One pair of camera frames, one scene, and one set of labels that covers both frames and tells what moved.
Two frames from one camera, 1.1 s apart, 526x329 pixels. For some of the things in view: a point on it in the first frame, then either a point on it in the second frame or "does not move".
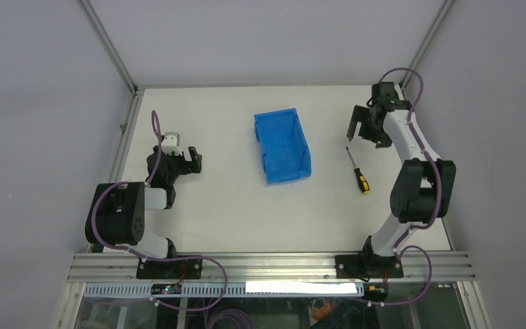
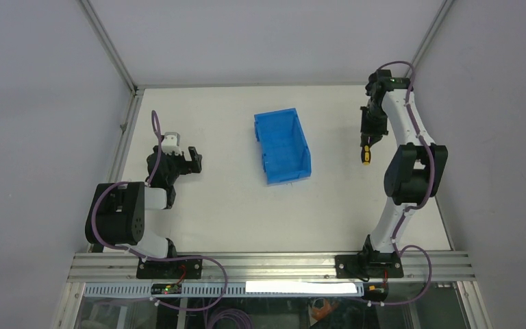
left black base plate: [170, 269] does not move
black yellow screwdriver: [363, 183] → [366, 155]
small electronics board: [166, 288] does not move
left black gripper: [192, 166] does not move
